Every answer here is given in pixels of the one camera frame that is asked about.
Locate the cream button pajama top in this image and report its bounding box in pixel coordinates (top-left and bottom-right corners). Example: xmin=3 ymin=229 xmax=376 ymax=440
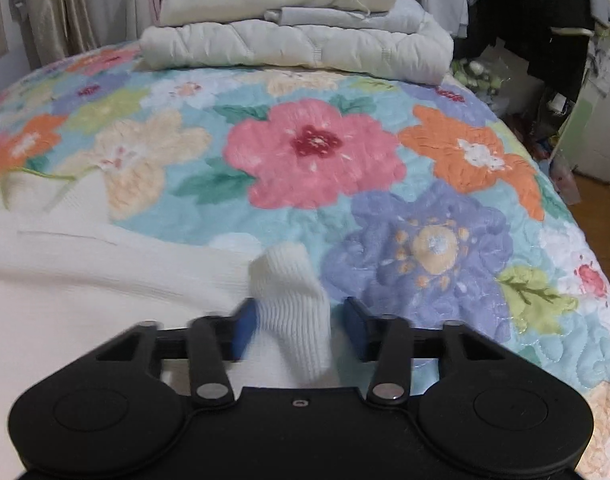
xmin=0 ymin=171 xmax=337 ymax=479

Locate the floral quilted bedspread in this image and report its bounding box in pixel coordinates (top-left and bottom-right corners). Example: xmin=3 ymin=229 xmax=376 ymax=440
xmin=0 ymin=44 xmax=610 ymax=479

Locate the green plush toy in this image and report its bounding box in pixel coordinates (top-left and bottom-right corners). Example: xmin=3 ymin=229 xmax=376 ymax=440
xmin=450 ymin=58 xmax=505 ymax=96

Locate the white cabinet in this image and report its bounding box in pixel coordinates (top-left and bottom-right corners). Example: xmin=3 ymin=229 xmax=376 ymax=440
xmin=557 ymin=36 xmax=610 ymax=184

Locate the cream quilted folded jacket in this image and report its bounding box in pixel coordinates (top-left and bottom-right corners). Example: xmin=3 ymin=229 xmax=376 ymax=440
xmin=140 ymin=13 xmax=454 ymax=84

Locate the grey folded garment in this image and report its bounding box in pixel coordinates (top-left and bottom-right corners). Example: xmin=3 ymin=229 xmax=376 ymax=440
xmin=264 ymin=0 xmax=429 ymax=34

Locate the beige curtain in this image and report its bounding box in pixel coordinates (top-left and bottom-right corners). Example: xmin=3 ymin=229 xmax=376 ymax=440
xmin=25 ymin=0 xmax=99 ymax=65

